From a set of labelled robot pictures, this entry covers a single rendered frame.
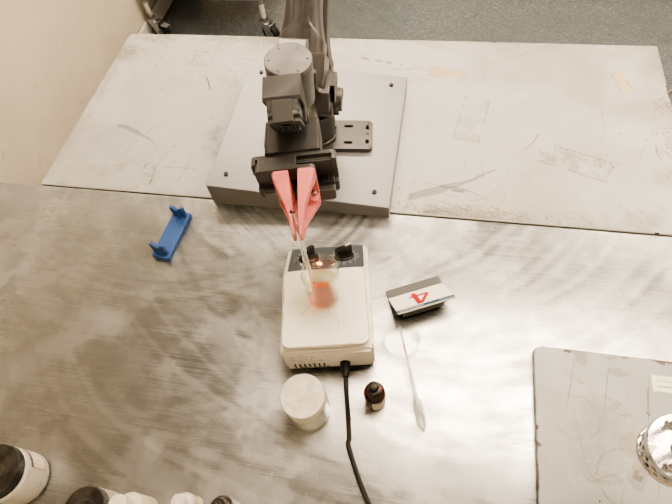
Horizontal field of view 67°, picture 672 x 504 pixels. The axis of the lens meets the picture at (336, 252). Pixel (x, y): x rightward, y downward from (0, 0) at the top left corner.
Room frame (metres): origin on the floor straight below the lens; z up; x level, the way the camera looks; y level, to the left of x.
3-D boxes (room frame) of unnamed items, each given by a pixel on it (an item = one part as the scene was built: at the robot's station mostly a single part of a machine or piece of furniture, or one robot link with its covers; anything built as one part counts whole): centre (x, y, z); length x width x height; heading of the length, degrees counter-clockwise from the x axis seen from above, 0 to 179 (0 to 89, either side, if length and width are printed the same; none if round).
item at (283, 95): (0.44, 0.03, 1.21); 0.07 x 0.06 x 0.11; 84
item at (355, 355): (0.34, 0.03, 0.94); 0.22 x 0.13 x 0.08; 173
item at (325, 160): (0.45, 0.03, 1.15); 0.10 x 0.07 x 0.07; 84
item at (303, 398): (0.20, 0.08, 0.94); 0.06 x 0.06 x 0.08
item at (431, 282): (0.34, -0.12, 0.92); 0.09 x 0.06 x 0.04; 97
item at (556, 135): (0.78, -0.09, 0.45); 1.20 x 0.48 x 0.90; 72
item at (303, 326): (0.32, 0.03, 0.98); 0.12 x 0.12 x 0.01; 83
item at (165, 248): (0.55, 0.28, 0.92); 0.10 x 0.03 x 0.04; 156
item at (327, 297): (0.34, 0.02, 1.02); 0.06 x 0.05 x 0.08; 117
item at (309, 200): (0.38, 0.05, 1.15); 0.09 x 0.07 x 0.07; 174
